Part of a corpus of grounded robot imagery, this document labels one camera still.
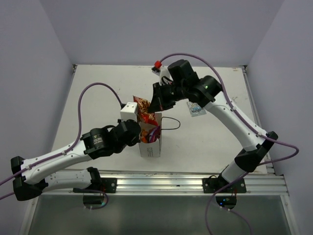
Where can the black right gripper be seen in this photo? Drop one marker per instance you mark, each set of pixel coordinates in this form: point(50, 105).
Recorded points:
point(159, 102)

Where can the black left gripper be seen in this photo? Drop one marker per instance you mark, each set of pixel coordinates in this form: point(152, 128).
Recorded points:
point(136, 139)

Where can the red snack packet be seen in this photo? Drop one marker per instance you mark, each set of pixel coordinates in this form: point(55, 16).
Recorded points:
point(143, 114)

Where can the purple Fox's berries candy bag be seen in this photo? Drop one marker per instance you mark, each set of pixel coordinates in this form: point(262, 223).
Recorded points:
point(154, 134)

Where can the white paper coffee bag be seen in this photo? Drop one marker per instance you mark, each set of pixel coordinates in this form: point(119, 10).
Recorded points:
point(153, 150)

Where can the silver mints sachet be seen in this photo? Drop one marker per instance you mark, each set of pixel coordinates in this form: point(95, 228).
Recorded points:
point(195, 110)

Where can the orange Fox's fruits candy bag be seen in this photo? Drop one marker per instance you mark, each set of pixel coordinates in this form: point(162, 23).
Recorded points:
point(144, 136)

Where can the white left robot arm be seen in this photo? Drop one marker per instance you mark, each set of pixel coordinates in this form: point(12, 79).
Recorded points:
point(48, 172)

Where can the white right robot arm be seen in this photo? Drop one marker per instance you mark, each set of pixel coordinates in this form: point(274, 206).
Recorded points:
point(208, 93)

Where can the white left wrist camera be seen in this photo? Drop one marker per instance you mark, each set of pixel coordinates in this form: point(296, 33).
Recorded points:
point(129, 111)

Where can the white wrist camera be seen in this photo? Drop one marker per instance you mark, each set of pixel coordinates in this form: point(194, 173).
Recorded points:
point(129, 111)
point(163, 74)

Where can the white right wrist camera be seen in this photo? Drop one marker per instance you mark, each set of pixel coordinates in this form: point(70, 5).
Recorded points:
point(163, 74)

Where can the aluminium rail frame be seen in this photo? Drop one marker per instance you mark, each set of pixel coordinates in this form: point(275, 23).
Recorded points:
point(177, 183)

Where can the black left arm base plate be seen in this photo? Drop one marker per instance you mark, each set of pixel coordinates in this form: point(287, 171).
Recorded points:
point(107, 185)

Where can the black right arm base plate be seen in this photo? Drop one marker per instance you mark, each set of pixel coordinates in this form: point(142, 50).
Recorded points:
point(225, 187)

